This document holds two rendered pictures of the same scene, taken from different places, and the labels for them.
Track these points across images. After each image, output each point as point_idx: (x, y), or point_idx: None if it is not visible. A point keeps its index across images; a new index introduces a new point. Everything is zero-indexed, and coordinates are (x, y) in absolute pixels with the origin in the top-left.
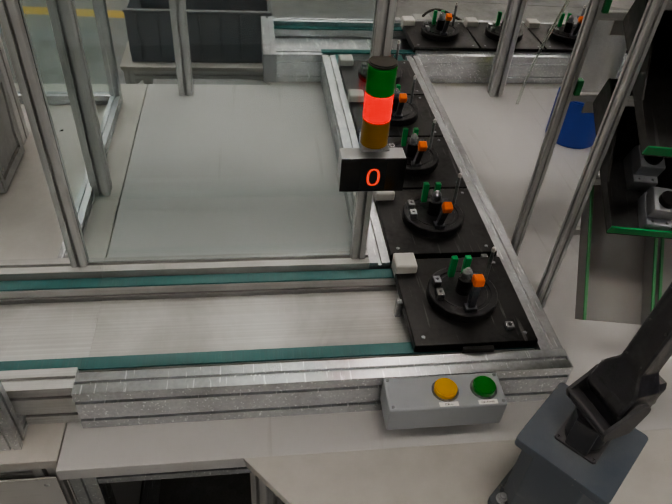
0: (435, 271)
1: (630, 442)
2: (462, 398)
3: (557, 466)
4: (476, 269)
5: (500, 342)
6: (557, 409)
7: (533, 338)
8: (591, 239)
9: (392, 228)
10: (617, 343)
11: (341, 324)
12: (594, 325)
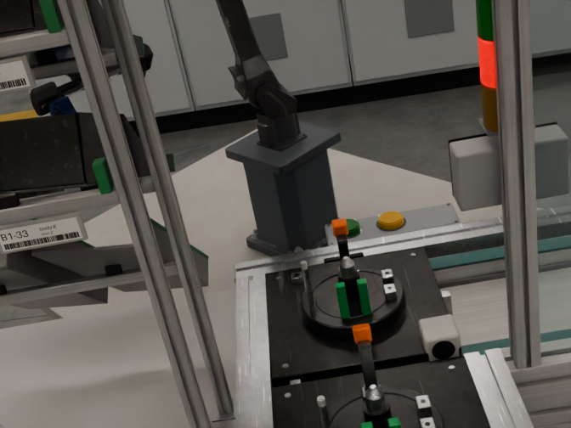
0: (387, 337)
1: (242, 143)
2: (372, 220)
3: (313, 124)
4: (318, 350)
5: (314, 265)
6: (295, 150)
7: (270, 273)
8: None
9: (465, 408)
10: (124, 386)
11: None
12: (139, 408)
